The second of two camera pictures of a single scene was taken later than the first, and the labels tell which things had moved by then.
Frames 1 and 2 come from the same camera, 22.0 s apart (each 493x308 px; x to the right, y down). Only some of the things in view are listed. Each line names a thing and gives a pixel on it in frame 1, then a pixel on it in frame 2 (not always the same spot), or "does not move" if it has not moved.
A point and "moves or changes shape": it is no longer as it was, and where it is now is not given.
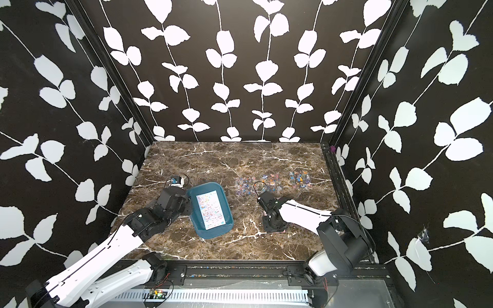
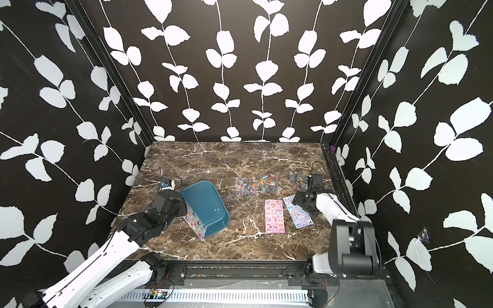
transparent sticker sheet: x=299 y=179 does not move
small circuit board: x=157 y=294 does not move
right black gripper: x=267 y=228 -> x=299 y=197
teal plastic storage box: x=210 y=212 moves or changes shape
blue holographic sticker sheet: x=210 y=210 moves or changes shape
